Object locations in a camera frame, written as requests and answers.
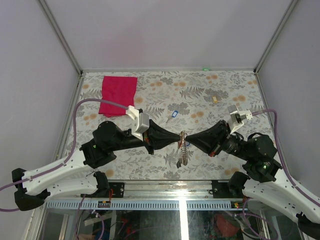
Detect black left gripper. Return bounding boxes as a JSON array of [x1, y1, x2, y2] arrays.
[[112, 119, 182, 155]]

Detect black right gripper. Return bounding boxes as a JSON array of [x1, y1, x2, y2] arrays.
[[184, 119, 251, 161]]

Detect grey keyring with yellow handle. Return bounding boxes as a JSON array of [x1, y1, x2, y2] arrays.
[[177, 130, 188, 167]]

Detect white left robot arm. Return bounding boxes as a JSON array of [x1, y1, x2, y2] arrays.
[[11, 120, 180, 211]]

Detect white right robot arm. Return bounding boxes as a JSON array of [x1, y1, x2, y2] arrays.
[[186, 120, 320, 240]]

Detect loose blue tag key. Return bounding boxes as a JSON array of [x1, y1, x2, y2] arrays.
[[165, 110, 179, 124]]

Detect loose yellow tag key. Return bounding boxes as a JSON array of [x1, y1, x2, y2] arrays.
[[212, 96, 218, 103]]

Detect pink folded cloth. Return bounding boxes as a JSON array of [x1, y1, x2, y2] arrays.
[[98, 76, 138, 118]]

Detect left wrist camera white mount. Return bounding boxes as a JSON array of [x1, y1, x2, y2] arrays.
[[125, 105, 150, 141]]

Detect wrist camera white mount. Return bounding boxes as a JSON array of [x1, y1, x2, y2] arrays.
[[125, 105, 150, 141], [227, 105, 253, 134]]

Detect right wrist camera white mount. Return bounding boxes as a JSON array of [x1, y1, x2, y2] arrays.
[[227, 105, 253, 134]]

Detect metal front rail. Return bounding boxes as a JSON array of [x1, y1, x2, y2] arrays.
[[45, 180, 246, 211]]

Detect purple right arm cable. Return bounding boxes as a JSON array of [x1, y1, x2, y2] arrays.
[[251, 108, 320, 208]]

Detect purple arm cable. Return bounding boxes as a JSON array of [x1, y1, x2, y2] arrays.
[[251, 108, 320, 208], [0, 98, 130, 213]]

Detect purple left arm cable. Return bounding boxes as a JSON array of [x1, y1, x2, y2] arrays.
[[0, 98, 130, 213]]

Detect aluminium enclosure frame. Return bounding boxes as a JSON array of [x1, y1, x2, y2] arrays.
[[24, 0, 320, 240]]

